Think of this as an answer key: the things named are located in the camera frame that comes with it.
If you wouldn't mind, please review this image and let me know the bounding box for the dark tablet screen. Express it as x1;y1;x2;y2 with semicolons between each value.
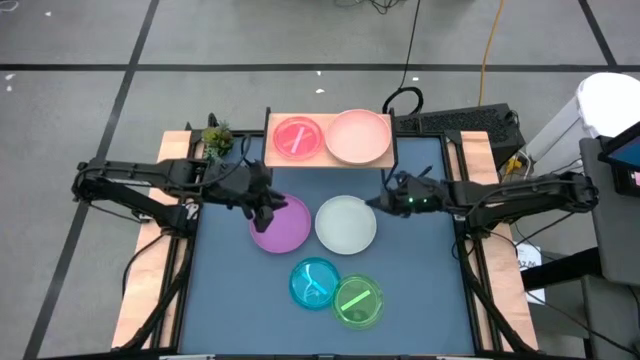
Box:
596;121;640;198

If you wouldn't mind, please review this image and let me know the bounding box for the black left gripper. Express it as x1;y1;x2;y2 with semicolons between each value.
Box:
229;160;290;234

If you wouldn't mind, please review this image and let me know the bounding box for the wooden table side board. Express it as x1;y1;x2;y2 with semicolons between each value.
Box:
110;130;194;350
459;130;540;351

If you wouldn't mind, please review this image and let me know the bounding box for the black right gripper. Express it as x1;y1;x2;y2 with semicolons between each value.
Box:
364;174;451;217

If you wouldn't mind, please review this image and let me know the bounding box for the white waste bin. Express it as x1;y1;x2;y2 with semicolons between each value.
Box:
523;71;640;162

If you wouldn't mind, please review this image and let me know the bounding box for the black aluminium table frame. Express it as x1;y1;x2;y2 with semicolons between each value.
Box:
112;113;541;360

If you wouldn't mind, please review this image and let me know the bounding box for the white paper sheet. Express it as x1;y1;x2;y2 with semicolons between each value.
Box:
516;241;547;306

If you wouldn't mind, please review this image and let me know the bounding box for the green succulent plant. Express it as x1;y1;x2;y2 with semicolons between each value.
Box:
200;119;236;164

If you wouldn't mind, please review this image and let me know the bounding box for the yellow hanging cable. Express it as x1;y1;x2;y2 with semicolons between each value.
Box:
477;0;505;107

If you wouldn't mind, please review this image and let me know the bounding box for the cream matte plate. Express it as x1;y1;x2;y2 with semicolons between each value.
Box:
324;108;393;167

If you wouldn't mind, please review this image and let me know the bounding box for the white matte plate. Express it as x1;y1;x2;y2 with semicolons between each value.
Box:
314;194;378;257

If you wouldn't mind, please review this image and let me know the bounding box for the red transparent plastic plate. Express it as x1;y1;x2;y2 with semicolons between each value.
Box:
272;115;325;162

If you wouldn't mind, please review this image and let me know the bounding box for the wooden shelf black metal frame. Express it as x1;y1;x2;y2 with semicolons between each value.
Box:
261;106;400;187

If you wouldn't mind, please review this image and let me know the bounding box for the black hanging cable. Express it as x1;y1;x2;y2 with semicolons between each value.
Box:
381;0;426;116

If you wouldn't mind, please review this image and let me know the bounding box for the purple matte plate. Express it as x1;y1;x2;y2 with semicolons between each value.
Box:
248;193;313;255

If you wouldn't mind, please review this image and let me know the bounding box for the green transparent plastic plate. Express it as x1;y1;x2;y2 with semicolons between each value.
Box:
330;272;386;331

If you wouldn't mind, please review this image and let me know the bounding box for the blue transparent plastic plate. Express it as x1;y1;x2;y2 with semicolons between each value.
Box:
288;256;343;312

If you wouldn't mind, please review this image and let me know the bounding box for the grey equipment cart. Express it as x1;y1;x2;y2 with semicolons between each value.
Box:
578;137;640;289

